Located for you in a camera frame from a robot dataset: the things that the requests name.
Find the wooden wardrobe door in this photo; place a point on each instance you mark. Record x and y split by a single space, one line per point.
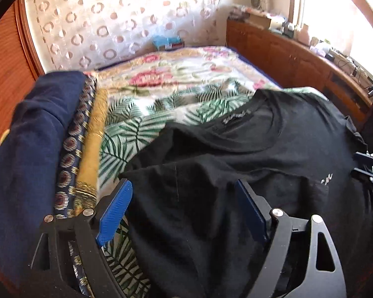
9 77

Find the sheer curtain with circles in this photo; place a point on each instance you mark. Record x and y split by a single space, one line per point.
112 21

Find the floral blanket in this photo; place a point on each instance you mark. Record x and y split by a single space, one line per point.
161 68

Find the wooden sideboard cabinet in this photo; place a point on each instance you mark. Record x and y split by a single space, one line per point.
286 56

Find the palm leaf print bedsheet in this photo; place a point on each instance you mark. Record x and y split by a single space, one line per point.
133 124

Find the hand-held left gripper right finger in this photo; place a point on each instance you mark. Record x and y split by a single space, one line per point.
250 214

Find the window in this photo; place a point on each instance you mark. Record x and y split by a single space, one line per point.
338 12

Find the navy gold patterned folded quilt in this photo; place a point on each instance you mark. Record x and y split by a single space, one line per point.
80 149

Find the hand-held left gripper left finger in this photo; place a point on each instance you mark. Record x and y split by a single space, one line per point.
115 211

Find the blue box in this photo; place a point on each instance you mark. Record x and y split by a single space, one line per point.
166 42

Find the black t-shirt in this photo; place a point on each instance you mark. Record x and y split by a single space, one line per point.
236 149

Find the stack of folded clothes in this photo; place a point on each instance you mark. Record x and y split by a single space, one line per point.
28 149

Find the cardboard box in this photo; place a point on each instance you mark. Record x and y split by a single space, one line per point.
261 21

